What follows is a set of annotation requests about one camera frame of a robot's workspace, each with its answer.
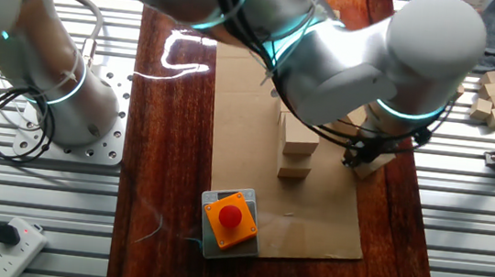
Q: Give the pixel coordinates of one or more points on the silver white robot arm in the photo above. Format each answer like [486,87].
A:
[424,37]

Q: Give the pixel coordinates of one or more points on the large wooden cube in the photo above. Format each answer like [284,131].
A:
[294,167]
[282,110]
[300,137]
[353,118]
[377,167]

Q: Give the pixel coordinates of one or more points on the orange emergency stop button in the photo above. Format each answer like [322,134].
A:
[235,253]

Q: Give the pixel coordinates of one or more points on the black round wrist camera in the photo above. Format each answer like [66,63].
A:
[423,136]

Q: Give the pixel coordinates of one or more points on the brown cardboard sheet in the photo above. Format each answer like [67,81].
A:
[243,179]

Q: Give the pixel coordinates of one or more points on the small white wood chip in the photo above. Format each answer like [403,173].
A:
[288,214]

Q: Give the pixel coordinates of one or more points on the tiny wooden cube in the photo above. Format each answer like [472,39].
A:
[460,91]

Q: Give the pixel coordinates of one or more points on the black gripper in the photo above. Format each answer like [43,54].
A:
[373,149]

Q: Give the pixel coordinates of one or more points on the silver robot mounting plate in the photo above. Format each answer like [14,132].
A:
[111,142]

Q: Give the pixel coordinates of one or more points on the white power strip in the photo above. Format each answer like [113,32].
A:
[9,256]

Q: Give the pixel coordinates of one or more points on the reddish brown wooden board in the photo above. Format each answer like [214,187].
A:
[165,171]

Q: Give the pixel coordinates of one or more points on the orange emergency stop button box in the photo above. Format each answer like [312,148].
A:
[230,219]

